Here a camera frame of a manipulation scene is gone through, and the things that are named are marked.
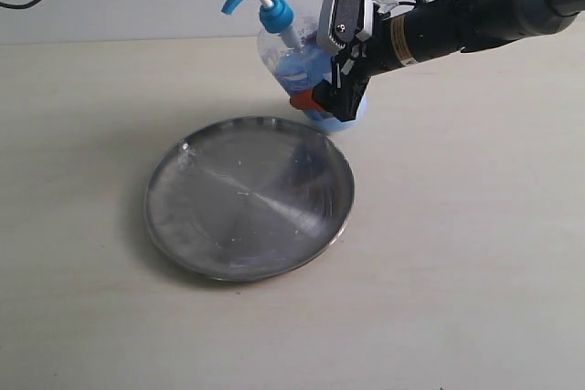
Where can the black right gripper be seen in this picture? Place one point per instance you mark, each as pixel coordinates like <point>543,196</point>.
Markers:
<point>351,69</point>

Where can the blue soap pump bottle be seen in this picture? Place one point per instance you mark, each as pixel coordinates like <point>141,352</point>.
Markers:
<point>287,45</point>

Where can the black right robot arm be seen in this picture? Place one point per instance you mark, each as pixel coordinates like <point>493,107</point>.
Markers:
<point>363,39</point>

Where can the round steel plate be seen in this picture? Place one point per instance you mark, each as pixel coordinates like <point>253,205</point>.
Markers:
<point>248,198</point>

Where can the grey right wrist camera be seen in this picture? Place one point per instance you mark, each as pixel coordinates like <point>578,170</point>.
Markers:
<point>339,23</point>

